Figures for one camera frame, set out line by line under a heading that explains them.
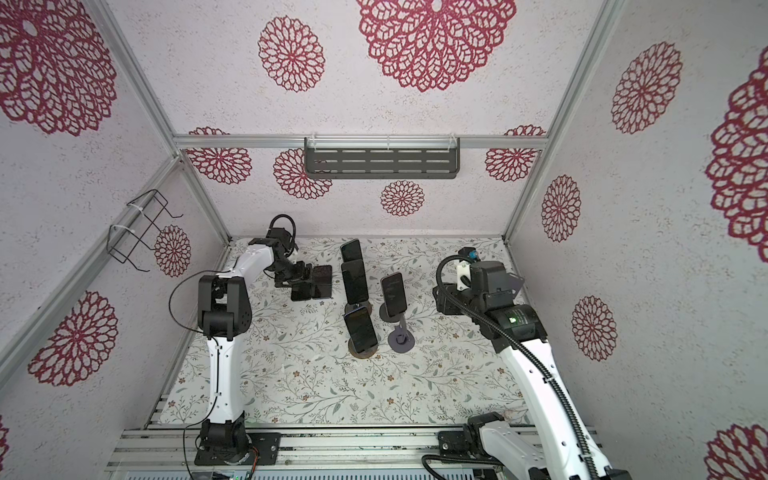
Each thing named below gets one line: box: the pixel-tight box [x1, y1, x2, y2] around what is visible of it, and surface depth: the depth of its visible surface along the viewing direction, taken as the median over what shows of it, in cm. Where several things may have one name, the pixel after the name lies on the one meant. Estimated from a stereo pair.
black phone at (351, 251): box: [340, 239, 363, 262], surface depth 100 cm
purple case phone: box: [380, 272, 407, 317], surface depth 92 cm
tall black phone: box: [341, 259, 369, 305], surface depth 94 cm
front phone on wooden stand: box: [343, 306, 378, 353], surface depth 83 cm
